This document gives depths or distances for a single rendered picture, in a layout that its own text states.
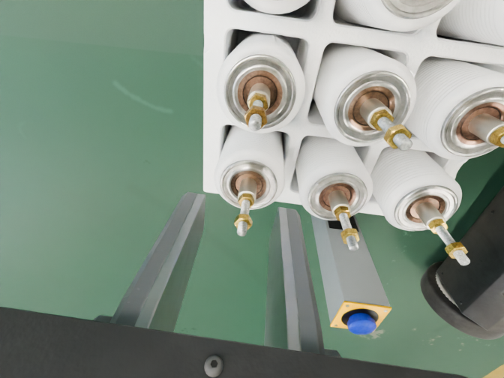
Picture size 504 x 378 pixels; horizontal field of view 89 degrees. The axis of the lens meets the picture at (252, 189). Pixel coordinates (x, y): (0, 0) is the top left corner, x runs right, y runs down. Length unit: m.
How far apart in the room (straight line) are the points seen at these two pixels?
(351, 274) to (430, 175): 0.19
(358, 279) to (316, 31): 0.35
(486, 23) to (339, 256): 0.34
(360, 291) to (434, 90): 0.29
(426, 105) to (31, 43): 0.67
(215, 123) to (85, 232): 0.66
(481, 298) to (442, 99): 0.53
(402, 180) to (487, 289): 0.43
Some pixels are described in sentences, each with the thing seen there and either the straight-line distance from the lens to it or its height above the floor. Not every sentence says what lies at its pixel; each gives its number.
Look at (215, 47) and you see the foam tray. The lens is 0.36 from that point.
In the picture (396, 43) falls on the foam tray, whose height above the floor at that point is 0.18.
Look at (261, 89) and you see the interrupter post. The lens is 0.26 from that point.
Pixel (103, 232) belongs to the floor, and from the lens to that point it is 0.91.
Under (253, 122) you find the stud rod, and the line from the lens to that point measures 0.20.
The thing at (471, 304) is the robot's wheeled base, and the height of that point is 0.17.
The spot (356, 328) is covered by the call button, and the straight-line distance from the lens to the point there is 0.46.
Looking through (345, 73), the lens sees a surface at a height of 0.25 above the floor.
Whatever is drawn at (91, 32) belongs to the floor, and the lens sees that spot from 0.63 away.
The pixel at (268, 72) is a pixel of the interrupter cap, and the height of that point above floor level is 0.25.
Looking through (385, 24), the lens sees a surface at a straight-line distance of 0.30.
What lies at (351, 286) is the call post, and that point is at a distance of 0.45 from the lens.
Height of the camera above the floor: 0.53
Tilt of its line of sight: 55 degrees down
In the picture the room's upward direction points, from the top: 173 degrees counter-clockwise
